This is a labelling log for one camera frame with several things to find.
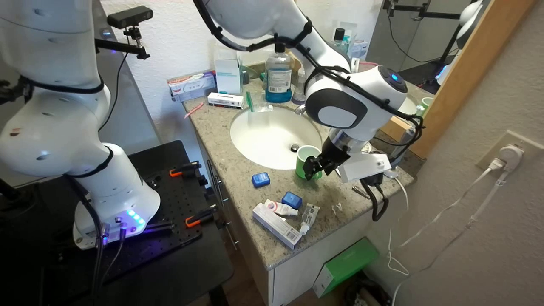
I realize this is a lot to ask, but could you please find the beige wall outlet plate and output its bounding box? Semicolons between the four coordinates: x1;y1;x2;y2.
474;130;544;179

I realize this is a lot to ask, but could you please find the dark grey power adapter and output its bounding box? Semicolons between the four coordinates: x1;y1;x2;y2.
358;172;387;191

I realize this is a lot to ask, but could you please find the orange black clamp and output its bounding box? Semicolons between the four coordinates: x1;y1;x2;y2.
166;160;205;182
183;204;219;232

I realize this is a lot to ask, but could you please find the white vanity cabinet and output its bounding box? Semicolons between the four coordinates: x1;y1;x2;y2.
197;152;392;306

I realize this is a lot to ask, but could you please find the black robot table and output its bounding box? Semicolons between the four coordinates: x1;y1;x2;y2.
0;140;234;306

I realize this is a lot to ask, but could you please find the wood framed mirror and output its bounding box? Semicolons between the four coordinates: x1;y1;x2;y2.
294;0;537;162

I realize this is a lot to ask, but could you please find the black external camera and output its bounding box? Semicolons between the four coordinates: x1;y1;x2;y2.
105;6;154;31

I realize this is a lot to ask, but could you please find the blue square container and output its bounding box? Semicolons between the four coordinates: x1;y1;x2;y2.
280;191;304;211

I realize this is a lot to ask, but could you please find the white plug adapter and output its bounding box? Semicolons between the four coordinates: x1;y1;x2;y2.
496;143;526;176

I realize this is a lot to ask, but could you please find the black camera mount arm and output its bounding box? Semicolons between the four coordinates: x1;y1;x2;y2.
90;24;152;62

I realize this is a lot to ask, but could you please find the long white toothpaste box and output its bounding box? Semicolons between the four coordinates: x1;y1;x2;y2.
249;201;304;252

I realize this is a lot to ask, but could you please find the white oval sink basin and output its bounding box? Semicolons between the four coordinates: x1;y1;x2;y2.
227;106;324;174

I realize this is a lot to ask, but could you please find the green toothbrush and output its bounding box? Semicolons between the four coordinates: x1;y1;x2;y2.
243;91;273;116

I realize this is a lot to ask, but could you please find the thin pink stick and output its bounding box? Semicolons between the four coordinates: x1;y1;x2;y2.
183;101;209;119

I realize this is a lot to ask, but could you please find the white blue carton box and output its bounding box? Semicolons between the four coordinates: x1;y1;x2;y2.
166;70;217;104

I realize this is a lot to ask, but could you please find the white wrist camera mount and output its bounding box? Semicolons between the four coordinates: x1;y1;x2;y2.
338;152;394;184

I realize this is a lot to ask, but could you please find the crumpled silver tube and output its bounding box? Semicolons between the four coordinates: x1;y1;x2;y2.
295;203;321;238

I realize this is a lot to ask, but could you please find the white box red black stripe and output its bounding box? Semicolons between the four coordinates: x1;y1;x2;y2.
205;92;244;111

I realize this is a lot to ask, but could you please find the white power cable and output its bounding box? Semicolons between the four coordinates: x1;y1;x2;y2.
396;157;506;252
389;169;511;306

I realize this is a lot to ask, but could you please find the small white tube red logo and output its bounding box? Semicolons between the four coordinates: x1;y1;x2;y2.
263;199;300;220

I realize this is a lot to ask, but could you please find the green mug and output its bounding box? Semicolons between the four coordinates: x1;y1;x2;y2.
294;145;326;184

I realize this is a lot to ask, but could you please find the black coiled cable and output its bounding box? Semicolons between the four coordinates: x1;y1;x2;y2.
356;181;392;225

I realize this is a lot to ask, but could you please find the green cardboard box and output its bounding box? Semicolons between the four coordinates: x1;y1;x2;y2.
311;237;380;300

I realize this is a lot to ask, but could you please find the blue dental floss box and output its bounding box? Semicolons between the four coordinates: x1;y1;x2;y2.
249;170;271;191

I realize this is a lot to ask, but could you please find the white box teal print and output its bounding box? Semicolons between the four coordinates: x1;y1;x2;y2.
214;51;243;96

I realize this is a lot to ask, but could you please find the blue mouthwash bottle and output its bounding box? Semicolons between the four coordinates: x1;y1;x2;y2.
263;41;294;106

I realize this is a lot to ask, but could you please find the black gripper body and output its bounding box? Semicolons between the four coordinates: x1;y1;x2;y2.
317;135;355;174

